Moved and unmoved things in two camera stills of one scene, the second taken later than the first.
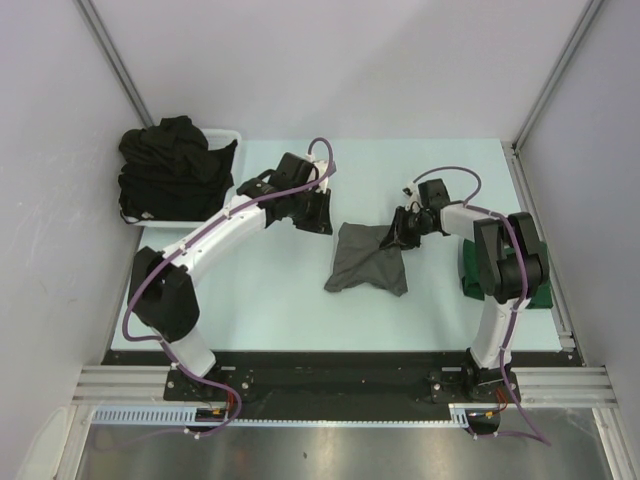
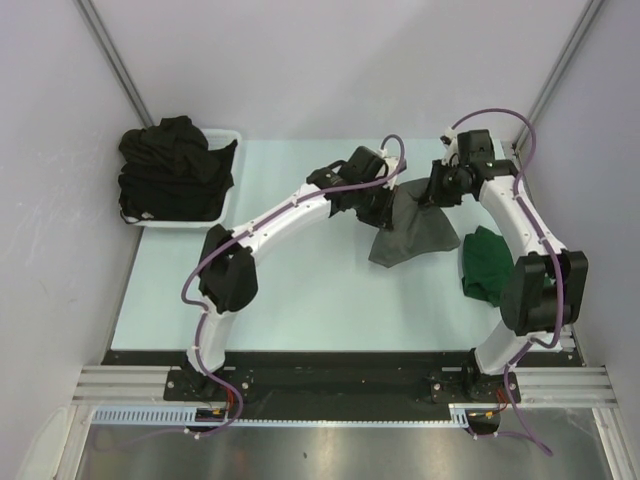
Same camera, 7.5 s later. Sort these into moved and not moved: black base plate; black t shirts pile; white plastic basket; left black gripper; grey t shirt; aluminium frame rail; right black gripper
Moved: left black gripper; grey t shirt; right black gripper
Not moved: aluminium frame rail; black base plate; black t shirts pile; white plastic basket
